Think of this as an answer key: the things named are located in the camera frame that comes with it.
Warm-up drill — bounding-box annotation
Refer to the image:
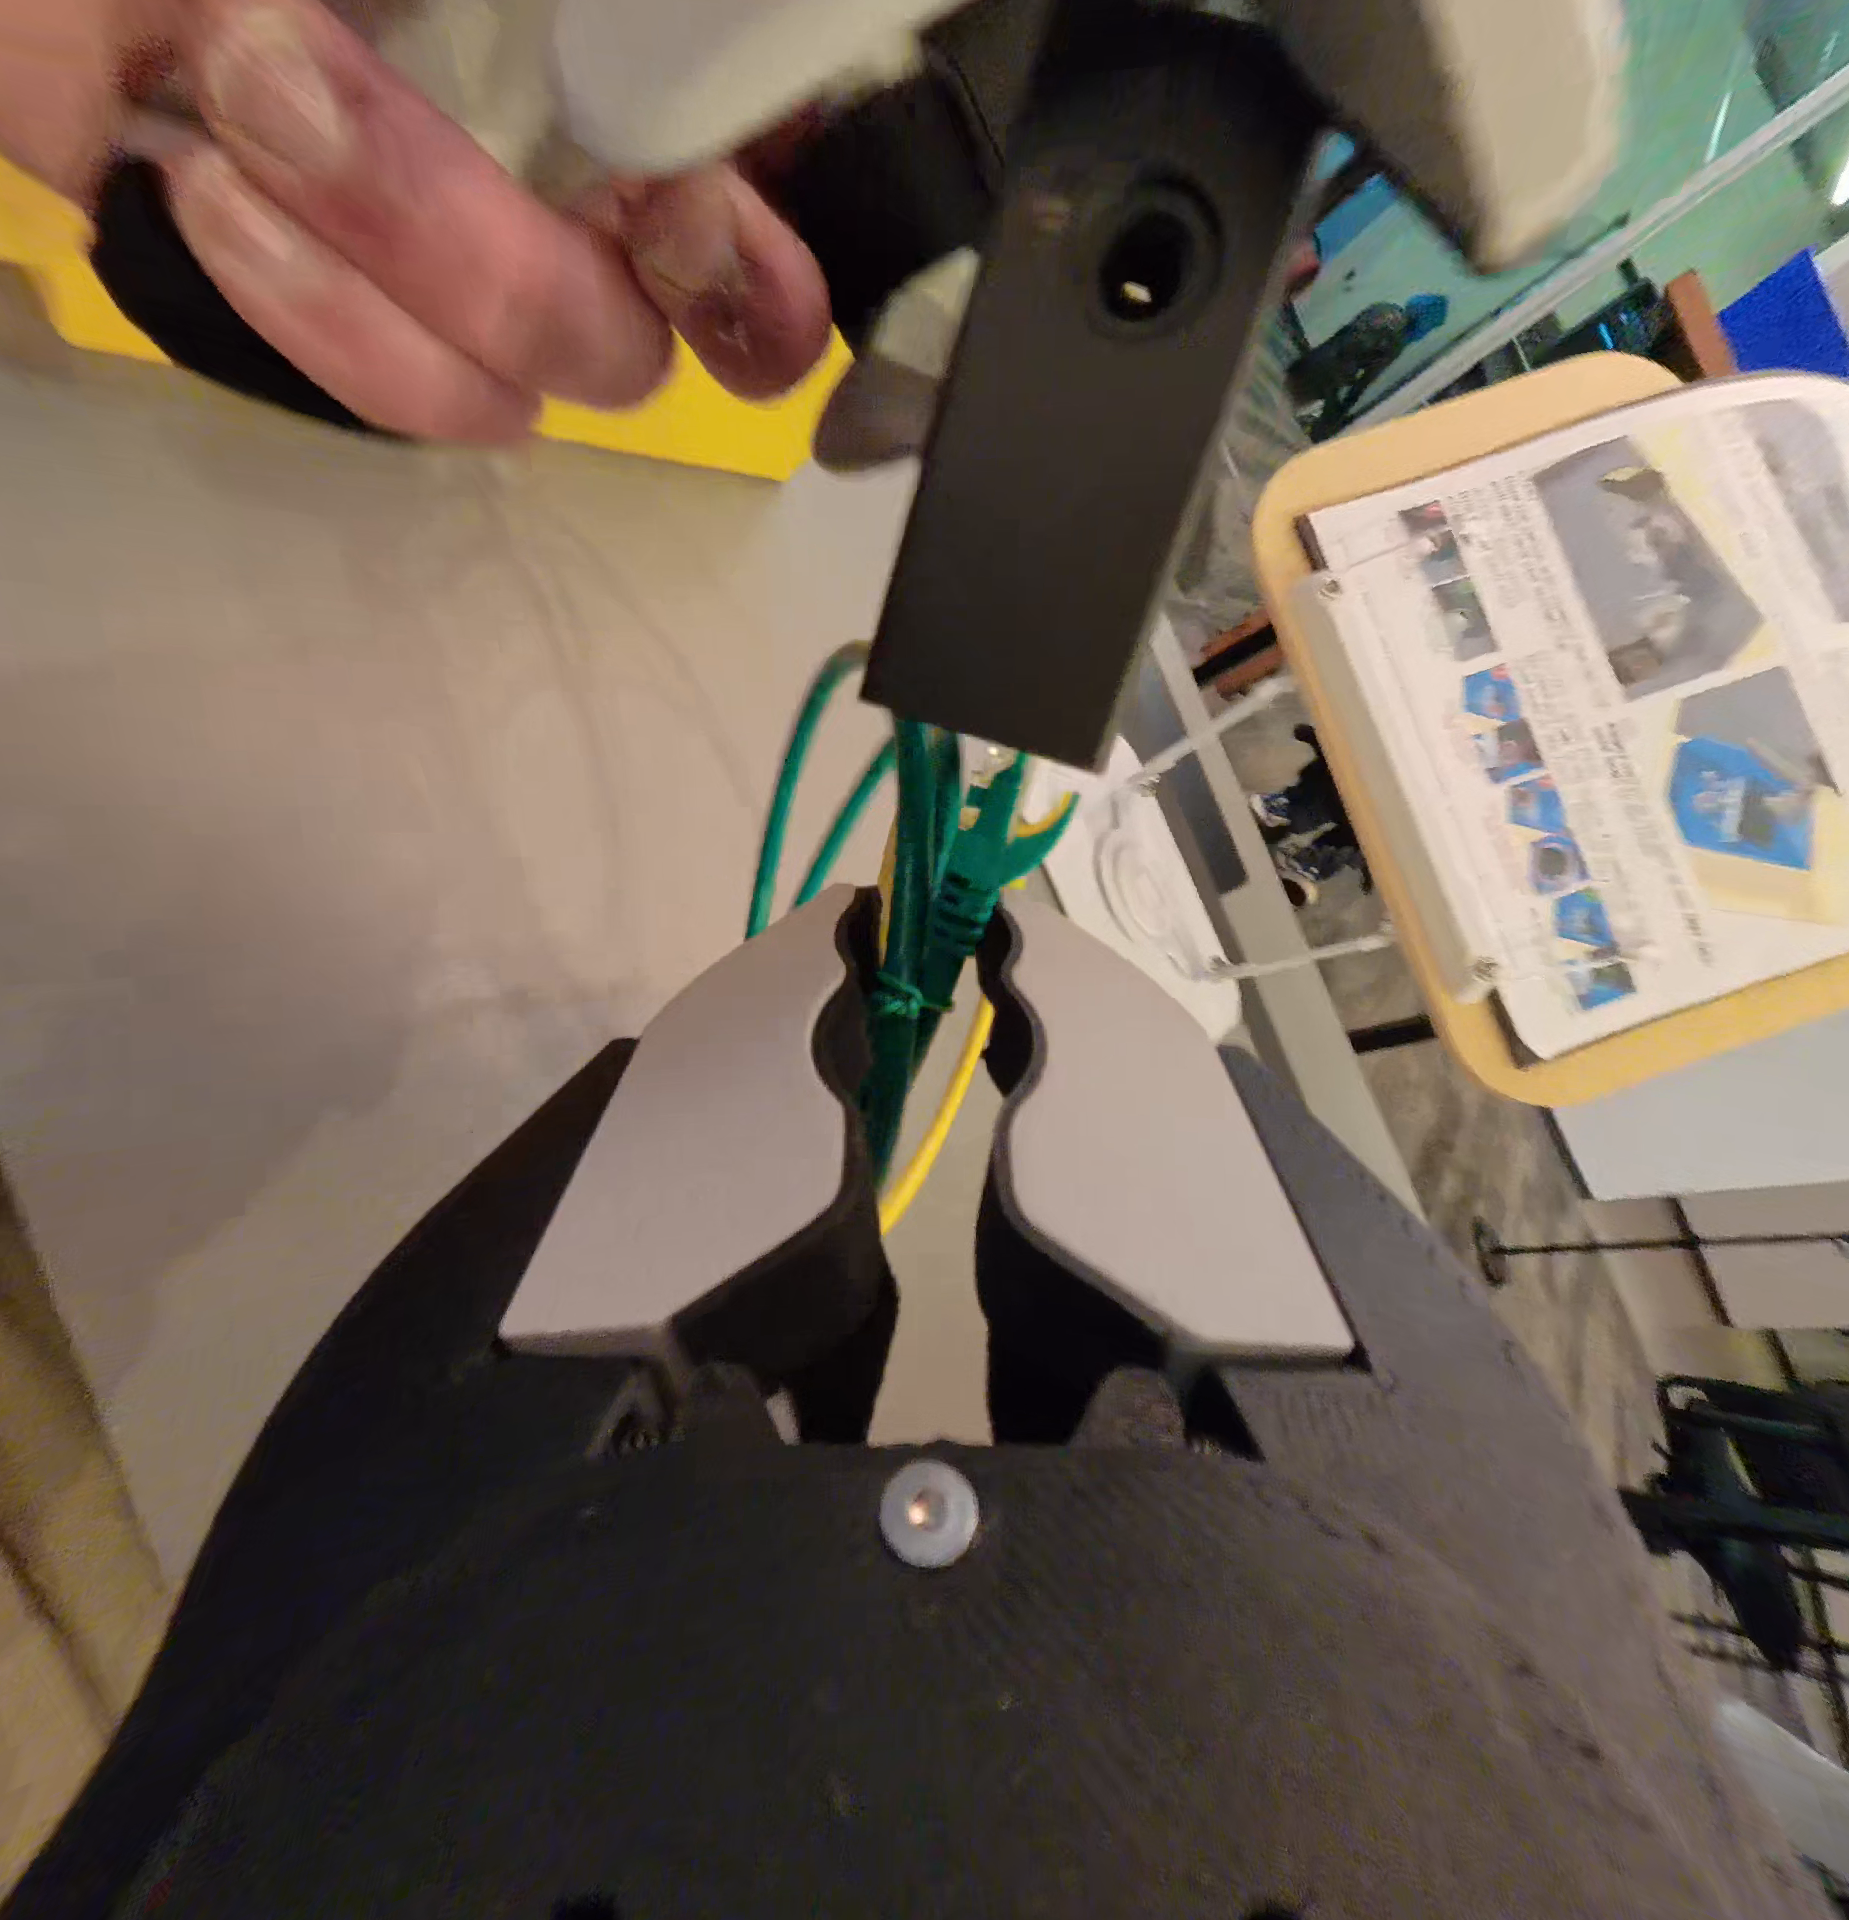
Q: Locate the wooden instruction board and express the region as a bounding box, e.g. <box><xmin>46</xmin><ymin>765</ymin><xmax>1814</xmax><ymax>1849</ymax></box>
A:
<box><xmin>1250</xmin><ymin>353</ymin><xmax>1849</xmax><ymax>1112</ymax></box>

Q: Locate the blue panel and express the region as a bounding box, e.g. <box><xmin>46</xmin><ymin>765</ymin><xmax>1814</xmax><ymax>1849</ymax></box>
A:
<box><xmin>1716</xmin><ymin>247</ymin><xmax>1849</xmax><ymax>383</ymax></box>

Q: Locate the black pole stand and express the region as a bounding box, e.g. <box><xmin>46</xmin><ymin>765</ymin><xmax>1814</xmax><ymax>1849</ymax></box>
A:
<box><xmin>1468</xmin><ymin>1216</ymin><xmax>1849</xmax><ymax>1288</ymax></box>

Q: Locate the black network switch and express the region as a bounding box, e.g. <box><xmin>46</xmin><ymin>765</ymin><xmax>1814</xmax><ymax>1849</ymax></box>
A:
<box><xmin>859</xmin><ymin>44</ymin><xmax>1326</xmax><ymax>771</ymax></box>

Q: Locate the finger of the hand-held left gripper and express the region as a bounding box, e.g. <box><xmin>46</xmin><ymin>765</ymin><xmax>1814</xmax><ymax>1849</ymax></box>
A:
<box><xmin>552</xmin><ymin>0</ymin><xmax>1016</xmax><ymax>477</ymax></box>
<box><xmin>1282</xmin><ymin>0</ymin><xmax>1634</xmax><ymax>276</ymax></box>

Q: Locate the green ethernet cable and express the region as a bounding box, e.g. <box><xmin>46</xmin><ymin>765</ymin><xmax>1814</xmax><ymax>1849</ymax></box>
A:
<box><xmin>743</xmin><ymin>645</ymin><xmax>1082</xmax><ymax>1190</ymax></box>

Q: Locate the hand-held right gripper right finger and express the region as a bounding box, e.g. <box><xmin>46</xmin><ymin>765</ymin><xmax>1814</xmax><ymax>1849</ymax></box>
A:
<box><xmin>972</xmin><ymin>900</ymin><xmax>1360</xmax><ymax>1450</ymax></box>

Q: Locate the person's left hand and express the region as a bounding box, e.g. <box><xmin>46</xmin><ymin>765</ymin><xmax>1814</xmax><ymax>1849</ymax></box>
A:
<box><xmin>0</xmin><ymin>0</ymin><xmax>839</xmax><ymax>448</ymax></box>

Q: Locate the printed instruction sheet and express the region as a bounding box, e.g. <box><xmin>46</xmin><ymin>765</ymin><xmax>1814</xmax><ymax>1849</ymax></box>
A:
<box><xmin>1297</xmin><ymin>375</ymin><xmax>1849</xmax><ymax>1063</ymax></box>

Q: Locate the yellow ethernet cable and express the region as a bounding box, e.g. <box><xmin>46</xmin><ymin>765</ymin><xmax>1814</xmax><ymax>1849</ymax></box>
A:
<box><xmin>872</xmin><ymin>796</ymin><xmax>1082</xmax><ymax>1235</ymax></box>

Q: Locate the clear acrylic stand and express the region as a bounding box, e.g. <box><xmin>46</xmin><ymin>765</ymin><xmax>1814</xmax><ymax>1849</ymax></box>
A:
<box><xmin>1042</xmin><ymin>671</ymin><xmax>1498</xmax><ymax>1039</ymax></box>

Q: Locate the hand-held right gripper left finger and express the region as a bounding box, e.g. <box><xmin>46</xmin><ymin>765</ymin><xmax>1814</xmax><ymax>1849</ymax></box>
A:
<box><xmin>496</xmin><ymin>883</ymin><xmax>897</xmax><ymax>1450</ymax></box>

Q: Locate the black office chair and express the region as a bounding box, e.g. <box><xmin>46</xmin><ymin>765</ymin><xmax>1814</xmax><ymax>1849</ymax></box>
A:
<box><xmin>1617</xmin><ymin>1371</ymin><xmax>1849</xmax><ymax>1674</ymax></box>

